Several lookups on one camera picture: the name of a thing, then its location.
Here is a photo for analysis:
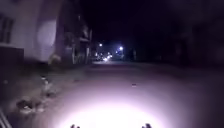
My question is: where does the grey asphalt road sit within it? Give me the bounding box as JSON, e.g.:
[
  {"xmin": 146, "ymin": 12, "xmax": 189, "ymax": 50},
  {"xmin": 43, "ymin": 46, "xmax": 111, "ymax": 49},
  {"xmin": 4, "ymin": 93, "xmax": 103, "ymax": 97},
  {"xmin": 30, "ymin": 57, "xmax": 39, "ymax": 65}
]
[{"xmin": 6, "ymin": 60, "xmax": 224, "ymax": 128}]

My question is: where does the dark row of trees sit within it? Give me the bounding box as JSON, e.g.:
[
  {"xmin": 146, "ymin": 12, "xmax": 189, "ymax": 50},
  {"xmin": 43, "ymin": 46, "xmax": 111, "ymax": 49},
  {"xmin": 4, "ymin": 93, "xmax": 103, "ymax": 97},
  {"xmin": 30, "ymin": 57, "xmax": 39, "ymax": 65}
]
[{"xmin": 128, "ymin": 0, "xmax": 224, "ymax": 69}]

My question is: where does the pale building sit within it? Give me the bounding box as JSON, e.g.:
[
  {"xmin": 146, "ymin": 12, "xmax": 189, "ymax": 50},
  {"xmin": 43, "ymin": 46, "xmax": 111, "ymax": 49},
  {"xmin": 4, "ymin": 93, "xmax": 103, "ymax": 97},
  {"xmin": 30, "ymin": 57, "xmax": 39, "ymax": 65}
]
[{"xmin": 0, "ymin": 0, "xmax": 93, "ymax": 68}]

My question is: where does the dirt roadside strip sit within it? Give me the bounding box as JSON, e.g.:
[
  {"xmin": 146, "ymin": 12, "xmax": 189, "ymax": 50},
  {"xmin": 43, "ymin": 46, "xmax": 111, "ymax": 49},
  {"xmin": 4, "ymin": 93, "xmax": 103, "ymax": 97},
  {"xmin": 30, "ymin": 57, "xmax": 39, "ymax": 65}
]
[{"xmin": 0, "ymin": 63, "xmax": 91, "ymax": 128}]

